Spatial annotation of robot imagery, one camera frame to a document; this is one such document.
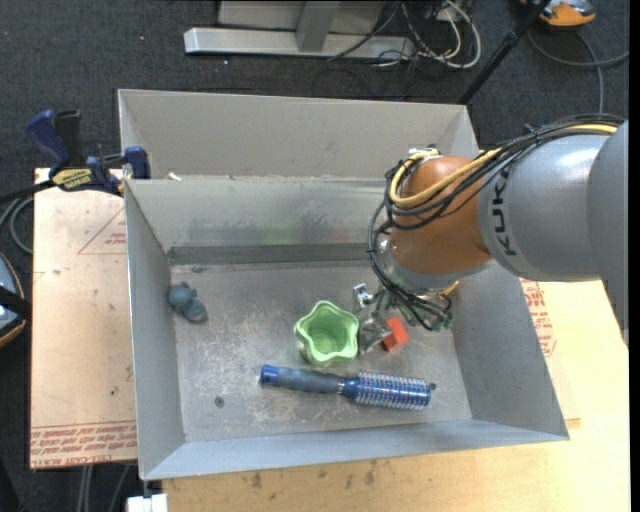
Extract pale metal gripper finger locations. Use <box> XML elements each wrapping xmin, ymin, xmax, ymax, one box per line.
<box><xmin>352</xmin><ymin>282</ymin><xmax>376</xmax><ymax>313</ymax></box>
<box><xmin>357</xmin><ymin>318</ymin><xmax>395</xmax><ymax>357</ymax></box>

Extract orange-red small block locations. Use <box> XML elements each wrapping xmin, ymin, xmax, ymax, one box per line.
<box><xmin>381</xmin><ymin>316</ymin><xmax>411</xmax><ymax>354</ymax></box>

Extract green star-shaped cup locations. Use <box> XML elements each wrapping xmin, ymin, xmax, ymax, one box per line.
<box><xmin>293</xmin><ymin>299</ymin><xmax>362</xmax><ymax>368</ymax></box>

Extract blue hairbrush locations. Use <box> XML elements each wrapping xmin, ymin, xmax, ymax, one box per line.
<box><xmin>258</xmin><ymin>363</ymin><xmax>433</xmax><ymax>413</ymax></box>

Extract grey metal bin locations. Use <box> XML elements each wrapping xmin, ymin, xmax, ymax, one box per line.
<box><xmin>117</xmin><ymin>88</ymin><xmax>571</xmax><ymax>482</ymax></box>

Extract grey-blue toy animal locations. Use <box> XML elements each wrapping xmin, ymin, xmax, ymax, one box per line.
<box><xmin>167</xmin><ymin>281</ymin><xmax>210</xmax><ymax>324</ymax></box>

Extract brown cardboard board, red print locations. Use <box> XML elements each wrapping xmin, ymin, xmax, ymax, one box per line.
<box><xmin>29</xmin><ymin>167</ymin><xmax>584</xmax><ymax>471</ymax></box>

